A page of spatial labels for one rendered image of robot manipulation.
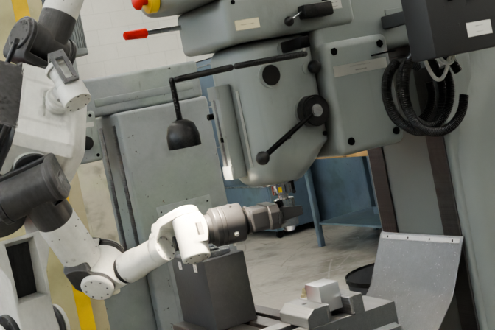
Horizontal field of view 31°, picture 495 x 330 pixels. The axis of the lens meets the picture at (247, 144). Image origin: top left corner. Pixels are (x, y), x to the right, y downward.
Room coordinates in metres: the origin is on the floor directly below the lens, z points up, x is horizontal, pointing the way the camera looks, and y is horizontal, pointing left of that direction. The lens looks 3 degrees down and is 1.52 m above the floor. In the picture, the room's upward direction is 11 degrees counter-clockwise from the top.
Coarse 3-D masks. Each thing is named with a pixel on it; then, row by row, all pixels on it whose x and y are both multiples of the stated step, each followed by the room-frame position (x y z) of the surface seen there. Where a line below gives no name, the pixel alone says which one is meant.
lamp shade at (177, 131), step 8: (176, 120) 1.95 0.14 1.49; (184, 120) 1.94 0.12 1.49; (168, 128) 1.94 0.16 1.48; (176, 128) 1.93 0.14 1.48; (184, 128) 1.93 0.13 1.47; (192, 128) 1.94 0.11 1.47; (168, 136) 1.94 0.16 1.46; (176, 136) 1.92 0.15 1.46; (184, 136) 1.92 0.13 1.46; (192, 136) 1.93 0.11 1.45; (168, 144) 1.94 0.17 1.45; (176, 144) 1.92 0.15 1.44; (184, 144) 1.92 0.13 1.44; (192, 144) 1.93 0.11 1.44
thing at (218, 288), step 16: (176, 256) 2.47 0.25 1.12; (224, 256) 2.33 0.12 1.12; (240, 256) 2.35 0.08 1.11; (176, 272) 2.48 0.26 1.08; (192, 272) 2.38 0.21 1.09; (208, 272) 2.31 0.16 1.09; (224, 272) 2.33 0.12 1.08; (240, 272) 2.35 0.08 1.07; (192, 288) 2.40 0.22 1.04; (208, 288) 2.31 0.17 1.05; (224, 288) 2.32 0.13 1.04; (240, 288) 2.35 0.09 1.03; (192, 304) 2.42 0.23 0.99; (208, 304) 2.32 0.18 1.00; (224, 304) 2.32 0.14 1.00; (240, 304) 2.34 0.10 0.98; (192, 320) 2.44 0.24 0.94; (208, 320) 2.34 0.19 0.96; (224, 320) 2.32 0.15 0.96; (240, 320) 2.34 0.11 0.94
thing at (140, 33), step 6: (132, 30) 2.03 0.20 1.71; (138, 30) 2.04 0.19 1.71; (144, 30) 2.04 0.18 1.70; (150, 30) 2.06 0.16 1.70; (156, 30) 2.06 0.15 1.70; (162, 30) 2.07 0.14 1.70; (168, 30) 2.08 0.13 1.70; (174, 30) 2.09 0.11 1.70; (126, 36) 2.03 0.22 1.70; (132, 36) 2.03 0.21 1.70; (138, 36) 2.04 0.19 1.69; (144, 36) 2.04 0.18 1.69
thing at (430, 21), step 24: (408, 0) 1.89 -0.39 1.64; (432, 0) 1.85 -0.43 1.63; (456, 0) 1.88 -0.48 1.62; (480, 0) 1.91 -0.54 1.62; (408, 24) 1.90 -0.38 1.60; (432, 24) 1.84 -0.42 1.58; (456, 24) 1.87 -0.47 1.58; (480, 24) 1.90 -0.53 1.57; (432, 48) 1.85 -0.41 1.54; (456, 48) 1.87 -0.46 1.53; (480, 48) 1.90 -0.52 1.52
